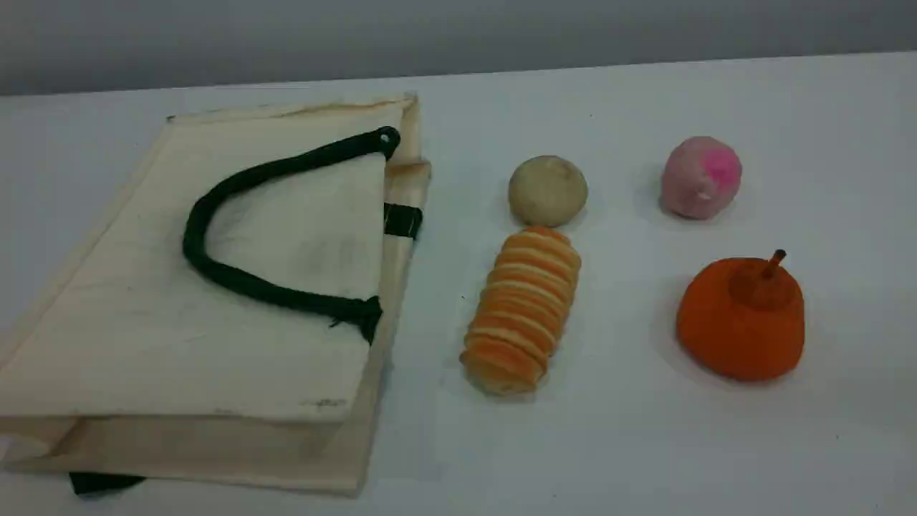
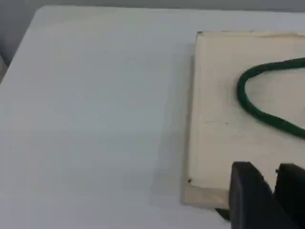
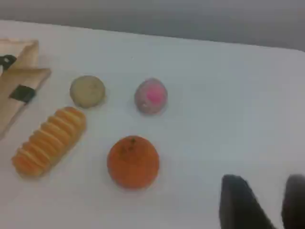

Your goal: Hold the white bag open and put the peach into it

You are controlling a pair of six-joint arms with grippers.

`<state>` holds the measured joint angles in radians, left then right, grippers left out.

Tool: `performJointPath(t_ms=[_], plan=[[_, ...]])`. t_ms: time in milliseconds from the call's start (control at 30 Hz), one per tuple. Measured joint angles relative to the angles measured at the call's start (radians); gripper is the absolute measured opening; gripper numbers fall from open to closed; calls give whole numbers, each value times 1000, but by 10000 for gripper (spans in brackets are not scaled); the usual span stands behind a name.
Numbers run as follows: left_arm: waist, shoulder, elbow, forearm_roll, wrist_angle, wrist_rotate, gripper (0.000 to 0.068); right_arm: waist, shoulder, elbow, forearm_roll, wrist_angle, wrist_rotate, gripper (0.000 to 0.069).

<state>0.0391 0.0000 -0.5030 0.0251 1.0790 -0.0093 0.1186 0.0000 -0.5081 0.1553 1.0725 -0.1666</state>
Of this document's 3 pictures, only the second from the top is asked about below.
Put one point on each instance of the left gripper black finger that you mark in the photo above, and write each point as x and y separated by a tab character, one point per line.
293	190
247	202

